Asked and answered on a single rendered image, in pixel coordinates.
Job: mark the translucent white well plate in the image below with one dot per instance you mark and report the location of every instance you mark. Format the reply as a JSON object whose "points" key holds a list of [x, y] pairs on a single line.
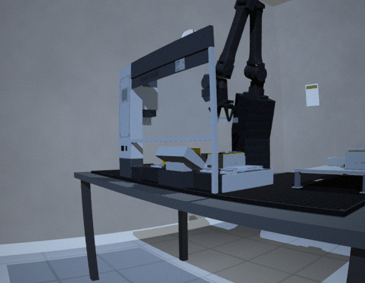
{"points": [[246, 168]]}

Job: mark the yellow open bin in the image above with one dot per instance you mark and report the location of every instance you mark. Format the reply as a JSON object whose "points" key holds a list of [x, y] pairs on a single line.
{"points": [[196, 150]]}

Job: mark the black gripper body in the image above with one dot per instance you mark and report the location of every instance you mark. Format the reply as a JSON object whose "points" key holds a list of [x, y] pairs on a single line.
{"points": [[223, 102]]}

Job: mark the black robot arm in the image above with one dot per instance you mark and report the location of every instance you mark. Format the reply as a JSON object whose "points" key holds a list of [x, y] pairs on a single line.
{"points": [[224, 66]]}

